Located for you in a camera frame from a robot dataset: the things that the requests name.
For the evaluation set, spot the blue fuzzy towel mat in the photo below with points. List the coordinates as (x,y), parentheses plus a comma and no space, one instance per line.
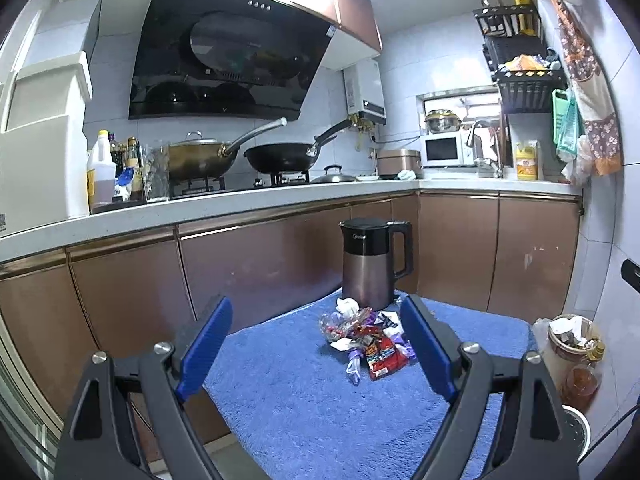
(284,393)

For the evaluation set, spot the clear glass vase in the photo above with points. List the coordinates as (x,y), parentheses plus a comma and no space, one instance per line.
(155,172)

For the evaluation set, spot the white countertop appliance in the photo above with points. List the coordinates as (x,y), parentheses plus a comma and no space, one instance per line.
(43,144)

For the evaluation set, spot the white microwave oven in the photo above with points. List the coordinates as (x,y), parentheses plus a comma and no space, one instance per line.
(445,150)

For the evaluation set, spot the amber cooking oil bottle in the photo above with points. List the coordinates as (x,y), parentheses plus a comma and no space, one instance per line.
(583,381)

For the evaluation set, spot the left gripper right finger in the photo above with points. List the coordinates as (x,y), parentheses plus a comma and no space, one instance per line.
(532,438)

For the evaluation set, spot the white crumpled tissue ball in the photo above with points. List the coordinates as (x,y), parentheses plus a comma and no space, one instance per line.
(347,307)

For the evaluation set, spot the white vinegar jug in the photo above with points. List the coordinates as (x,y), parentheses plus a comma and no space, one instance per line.
(101,172)

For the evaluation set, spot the chrome sink faucet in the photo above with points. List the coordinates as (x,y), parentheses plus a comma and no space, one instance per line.
(483,140)

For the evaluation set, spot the black wall dish rack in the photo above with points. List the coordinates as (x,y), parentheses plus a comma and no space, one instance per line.
(525,70)

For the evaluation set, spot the golden wok with handle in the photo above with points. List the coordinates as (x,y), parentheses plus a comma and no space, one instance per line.
(197,158)

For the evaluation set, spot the black frying pan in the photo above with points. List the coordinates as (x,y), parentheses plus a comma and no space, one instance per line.
(292,157)

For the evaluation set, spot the silver red foil wrapper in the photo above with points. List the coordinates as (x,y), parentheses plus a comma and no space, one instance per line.
(336,325)

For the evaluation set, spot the red snack wrapper bag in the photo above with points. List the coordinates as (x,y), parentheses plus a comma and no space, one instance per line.
(382,356)

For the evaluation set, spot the green hanging bag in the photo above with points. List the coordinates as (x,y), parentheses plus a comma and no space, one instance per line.
(567,124)

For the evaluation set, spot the flat white paper napkin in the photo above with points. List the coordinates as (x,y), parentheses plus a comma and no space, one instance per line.
(342,345)

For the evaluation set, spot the floral hanging apron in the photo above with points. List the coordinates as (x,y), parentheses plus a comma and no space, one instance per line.
(590,88)

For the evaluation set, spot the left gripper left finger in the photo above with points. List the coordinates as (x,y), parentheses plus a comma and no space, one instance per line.
(100,439)

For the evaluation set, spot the beige full trash bucket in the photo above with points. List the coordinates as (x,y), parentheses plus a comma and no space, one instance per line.
(564,342)

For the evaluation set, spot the black range hood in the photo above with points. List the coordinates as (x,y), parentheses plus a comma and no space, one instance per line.
(236,58)

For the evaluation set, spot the white round trash bin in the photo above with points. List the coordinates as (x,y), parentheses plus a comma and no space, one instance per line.
(580,430)

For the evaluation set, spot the glass pot lid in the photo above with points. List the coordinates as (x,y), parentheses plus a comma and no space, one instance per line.
(334,174)

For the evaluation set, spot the white water heater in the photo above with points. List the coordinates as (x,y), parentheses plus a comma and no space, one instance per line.
(364,91)

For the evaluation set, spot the brown rice cooker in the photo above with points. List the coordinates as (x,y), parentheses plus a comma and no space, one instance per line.
(390,163)

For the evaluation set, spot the yellow box on counter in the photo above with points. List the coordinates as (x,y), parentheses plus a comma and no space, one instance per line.
(526,161)

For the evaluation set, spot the brown black electric kettle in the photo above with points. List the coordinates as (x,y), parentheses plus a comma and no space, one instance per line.
(369,276)

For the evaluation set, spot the brown lower cabinets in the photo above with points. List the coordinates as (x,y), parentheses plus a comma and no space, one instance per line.
(498,252)

